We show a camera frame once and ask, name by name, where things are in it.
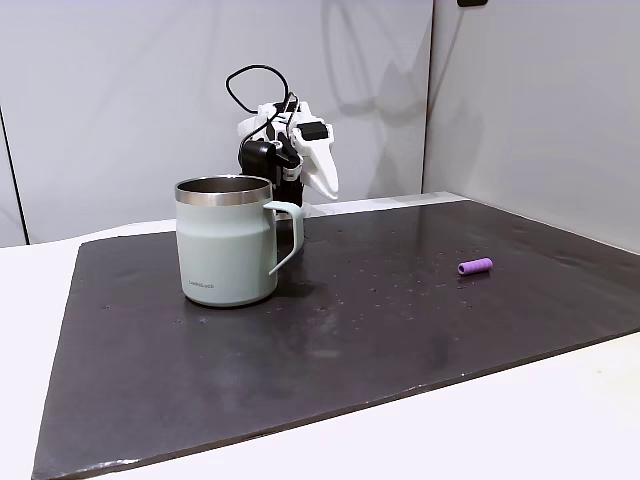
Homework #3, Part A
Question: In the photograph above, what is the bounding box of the black rubber mat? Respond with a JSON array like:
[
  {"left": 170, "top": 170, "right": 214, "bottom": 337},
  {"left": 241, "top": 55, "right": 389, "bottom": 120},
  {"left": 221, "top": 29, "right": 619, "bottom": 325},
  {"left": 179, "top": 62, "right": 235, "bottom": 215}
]
[{"left": 30, "top": 199, "right": 640, "bottom": 480}]

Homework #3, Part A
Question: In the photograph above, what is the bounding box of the purple ribbed pen grip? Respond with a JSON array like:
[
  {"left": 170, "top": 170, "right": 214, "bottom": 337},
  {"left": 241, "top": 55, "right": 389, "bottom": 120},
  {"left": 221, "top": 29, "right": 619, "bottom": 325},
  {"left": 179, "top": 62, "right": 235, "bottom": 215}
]
[{"left": 457, "top": 257, "right": 495, "bottom": 277}]

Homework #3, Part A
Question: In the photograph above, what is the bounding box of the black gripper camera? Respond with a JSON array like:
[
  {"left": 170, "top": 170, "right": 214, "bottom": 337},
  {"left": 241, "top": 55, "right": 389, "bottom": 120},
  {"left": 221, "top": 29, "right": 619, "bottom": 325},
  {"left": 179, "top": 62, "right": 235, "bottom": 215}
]
[{"left": 238, "top": 141, "right": 275, "bottom": 177}]

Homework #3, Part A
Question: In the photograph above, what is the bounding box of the mint green steel mug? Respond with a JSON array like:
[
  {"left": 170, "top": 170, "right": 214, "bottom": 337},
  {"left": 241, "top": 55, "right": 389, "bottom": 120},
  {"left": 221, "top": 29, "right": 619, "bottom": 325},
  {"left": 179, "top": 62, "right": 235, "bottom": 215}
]
[{"left": 174, "top": 175, "right": 306, "bottom": 308}]

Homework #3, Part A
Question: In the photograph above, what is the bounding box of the black camera cable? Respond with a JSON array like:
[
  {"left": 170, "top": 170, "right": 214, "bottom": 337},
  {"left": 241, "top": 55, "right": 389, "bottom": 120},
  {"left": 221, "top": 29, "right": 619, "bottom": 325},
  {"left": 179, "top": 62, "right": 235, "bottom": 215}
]
[{"left": 224, "top": 64, "right": 302, "bottom": 149}]

